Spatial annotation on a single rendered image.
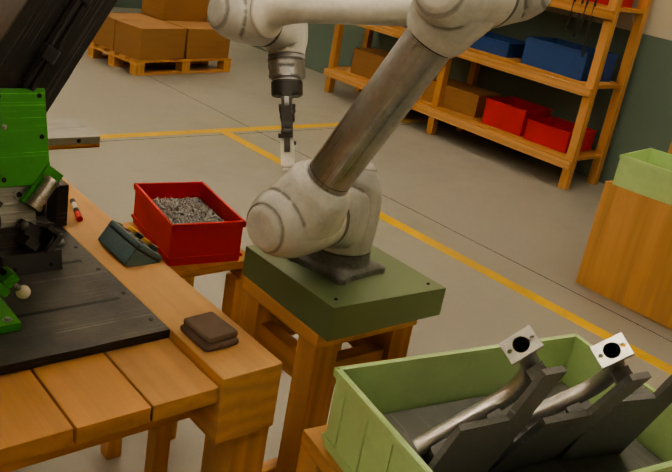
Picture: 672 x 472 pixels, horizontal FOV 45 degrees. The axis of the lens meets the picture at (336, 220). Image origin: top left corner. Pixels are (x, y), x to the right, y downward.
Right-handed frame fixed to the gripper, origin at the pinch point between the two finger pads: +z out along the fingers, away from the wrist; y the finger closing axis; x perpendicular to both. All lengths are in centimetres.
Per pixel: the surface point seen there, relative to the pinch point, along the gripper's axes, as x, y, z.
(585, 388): 51, 56, 43
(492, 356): 42, 27, 42
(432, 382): 29, 32, 46
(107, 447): -60, -66, 84
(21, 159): -57, 16, -1
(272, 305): -4.3, -2.5, 33.5
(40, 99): -53, 15, -14
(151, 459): -41, -42, 81
